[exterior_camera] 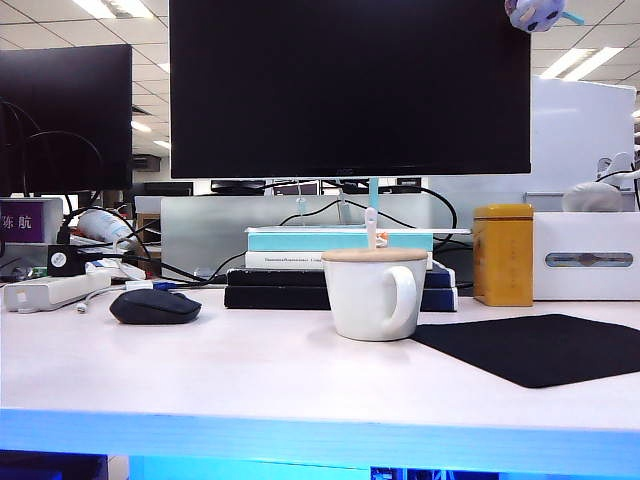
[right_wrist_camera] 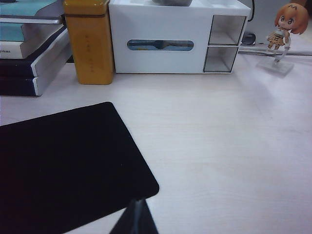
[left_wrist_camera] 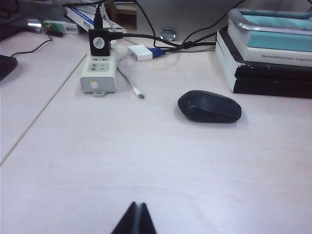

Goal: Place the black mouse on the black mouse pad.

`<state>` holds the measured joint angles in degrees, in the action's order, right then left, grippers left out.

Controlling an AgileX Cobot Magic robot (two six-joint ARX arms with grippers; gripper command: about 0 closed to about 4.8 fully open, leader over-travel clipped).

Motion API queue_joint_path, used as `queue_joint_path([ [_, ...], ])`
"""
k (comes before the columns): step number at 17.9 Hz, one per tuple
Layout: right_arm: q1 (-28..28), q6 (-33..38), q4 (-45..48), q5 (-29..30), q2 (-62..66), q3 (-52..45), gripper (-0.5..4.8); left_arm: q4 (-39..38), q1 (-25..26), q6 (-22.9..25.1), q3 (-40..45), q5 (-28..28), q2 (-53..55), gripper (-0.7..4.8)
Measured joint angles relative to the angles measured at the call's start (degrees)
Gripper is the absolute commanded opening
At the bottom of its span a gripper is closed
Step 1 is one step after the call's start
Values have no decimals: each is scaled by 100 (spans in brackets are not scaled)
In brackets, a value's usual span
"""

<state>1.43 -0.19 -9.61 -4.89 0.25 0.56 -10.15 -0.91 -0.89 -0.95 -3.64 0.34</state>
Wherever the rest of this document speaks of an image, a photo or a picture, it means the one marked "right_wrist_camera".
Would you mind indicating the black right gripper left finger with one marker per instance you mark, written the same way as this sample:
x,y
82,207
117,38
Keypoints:
x,y
126,221

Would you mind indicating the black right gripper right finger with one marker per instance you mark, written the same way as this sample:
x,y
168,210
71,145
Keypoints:
x,y
146,221

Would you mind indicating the black mouse pad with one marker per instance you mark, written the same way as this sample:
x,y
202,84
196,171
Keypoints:
x,y
61,170

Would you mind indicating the dark navy book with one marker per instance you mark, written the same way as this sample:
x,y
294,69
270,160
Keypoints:
x,y
14,68
14,86

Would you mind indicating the yellow metal tin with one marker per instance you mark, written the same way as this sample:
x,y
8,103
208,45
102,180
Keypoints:
x,y
92,48

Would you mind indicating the white tissue box organizer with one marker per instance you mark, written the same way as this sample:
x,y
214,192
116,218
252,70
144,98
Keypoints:
x,y
158,24

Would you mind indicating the white spine book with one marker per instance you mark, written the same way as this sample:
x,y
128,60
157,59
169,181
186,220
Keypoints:
x,y
41,41

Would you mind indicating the clear figurine stand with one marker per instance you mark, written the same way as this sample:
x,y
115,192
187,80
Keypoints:
x,y
275,67

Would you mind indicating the teal cover book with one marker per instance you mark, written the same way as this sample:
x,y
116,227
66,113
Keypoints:
x,y
24,7

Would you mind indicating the orange-haired anime figurine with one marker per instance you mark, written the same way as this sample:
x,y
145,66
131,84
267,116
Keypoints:
x,y
290,19

